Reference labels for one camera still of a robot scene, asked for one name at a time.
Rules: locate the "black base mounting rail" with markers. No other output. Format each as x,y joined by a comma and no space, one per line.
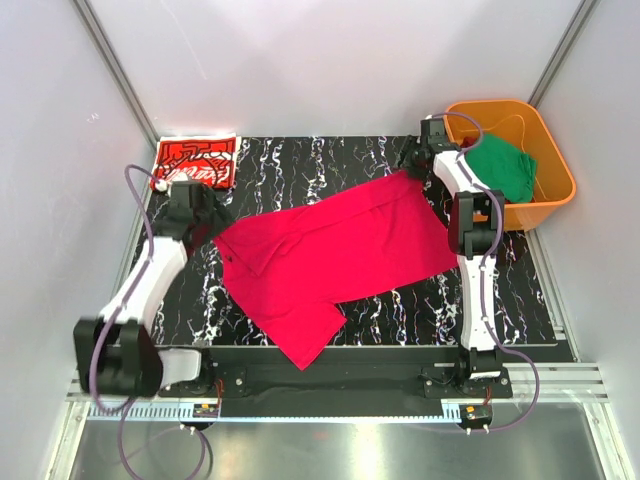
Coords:
359,382

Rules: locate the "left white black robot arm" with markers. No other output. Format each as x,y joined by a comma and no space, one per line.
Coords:
115,353

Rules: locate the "crimson red polo shirt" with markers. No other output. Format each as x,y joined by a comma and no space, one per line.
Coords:
289,270

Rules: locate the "right aluminium corner post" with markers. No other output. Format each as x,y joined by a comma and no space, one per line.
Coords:
576,25

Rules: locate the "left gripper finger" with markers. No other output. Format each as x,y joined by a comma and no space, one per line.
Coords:
208,231
218,212

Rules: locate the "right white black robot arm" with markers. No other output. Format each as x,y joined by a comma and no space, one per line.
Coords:
475,229

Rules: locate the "folded red patterned t-shirt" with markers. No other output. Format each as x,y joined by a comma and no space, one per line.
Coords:
211,160

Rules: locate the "aluminium corner post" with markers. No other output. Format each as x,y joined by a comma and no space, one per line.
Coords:
576,25
108,55

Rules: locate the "green t-shirt in basket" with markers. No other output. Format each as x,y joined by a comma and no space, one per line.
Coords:
502,166

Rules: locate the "left aluminium corner post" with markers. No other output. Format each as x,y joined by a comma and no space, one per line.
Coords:
108,55

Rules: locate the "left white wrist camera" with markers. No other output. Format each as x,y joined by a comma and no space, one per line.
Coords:
161,185

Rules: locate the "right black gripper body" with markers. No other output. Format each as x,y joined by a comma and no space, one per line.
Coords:
410,161

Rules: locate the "orange plastic basket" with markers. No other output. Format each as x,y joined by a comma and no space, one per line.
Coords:
519,124

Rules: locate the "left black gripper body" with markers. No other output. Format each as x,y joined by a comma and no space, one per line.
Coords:
215,216

